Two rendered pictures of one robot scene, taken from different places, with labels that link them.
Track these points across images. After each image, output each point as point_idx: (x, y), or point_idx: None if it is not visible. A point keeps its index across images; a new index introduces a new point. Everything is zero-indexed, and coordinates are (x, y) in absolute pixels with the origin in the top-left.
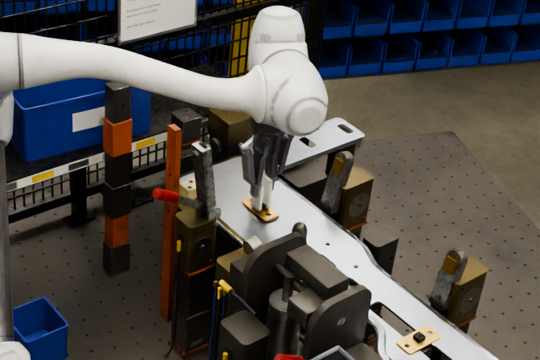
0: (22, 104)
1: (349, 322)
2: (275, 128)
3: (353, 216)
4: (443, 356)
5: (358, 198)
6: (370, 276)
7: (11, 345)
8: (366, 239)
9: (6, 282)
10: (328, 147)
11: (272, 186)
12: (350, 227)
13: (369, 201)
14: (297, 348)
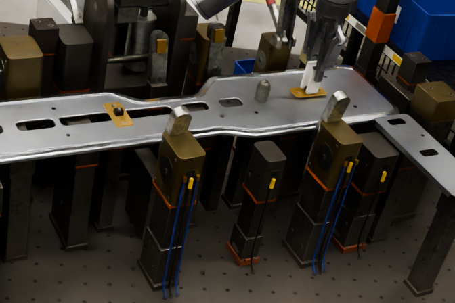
0: (417, 0)
1: (98, 16)
2: (316, 3)
3: (318, 164)
4: (152, 214)
5: (325, 148)
6: (206, 119)
7: (187, 1)
8: (267, 141)
9: None
10: (422, 162)
11: (312, 73)
12: (313, 173)
13: (332, 166)
14: (143, 79)
